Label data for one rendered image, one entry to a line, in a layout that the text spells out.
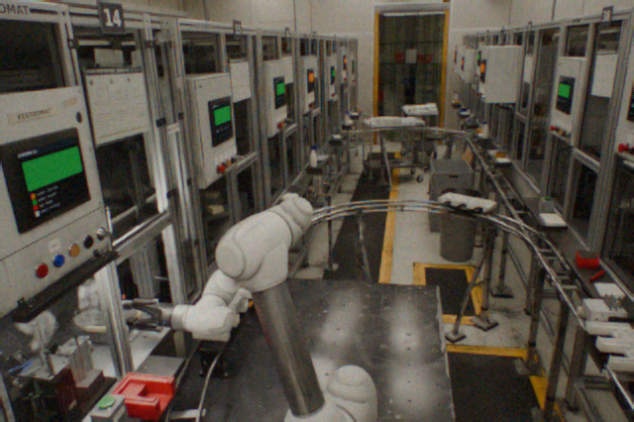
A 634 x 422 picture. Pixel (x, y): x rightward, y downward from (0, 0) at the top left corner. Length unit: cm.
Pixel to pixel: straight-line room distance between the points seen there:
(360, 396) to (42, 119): 113
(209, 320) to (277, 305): 51
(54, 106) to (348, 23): 861
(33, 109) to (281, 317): 78
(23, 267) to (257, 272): 53
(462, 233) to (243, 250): 345
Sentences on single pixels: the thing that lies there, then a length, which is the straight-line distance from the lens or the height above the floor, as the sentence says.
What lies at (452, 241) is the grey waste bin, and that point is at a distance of 449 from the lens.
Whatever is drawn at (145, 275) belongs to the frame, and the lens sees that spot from 212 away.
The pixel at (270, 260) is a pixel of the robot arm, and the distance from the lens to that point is 120.
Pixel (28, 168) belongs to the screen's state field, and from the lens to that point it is 125.
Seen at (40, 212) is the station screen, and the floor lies 156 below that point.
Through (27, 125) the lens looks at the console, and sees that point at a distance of 129.
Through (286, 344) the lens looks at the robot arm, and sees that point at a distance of 129.
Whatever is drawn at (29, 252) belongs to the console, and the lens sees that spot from 130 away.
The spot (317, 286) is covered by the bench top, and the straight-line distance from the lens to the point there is 261.
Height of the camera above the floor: 191
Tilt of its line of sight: 19 degrees down
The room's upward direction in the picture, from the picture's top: 2 degrees counter-clockwise
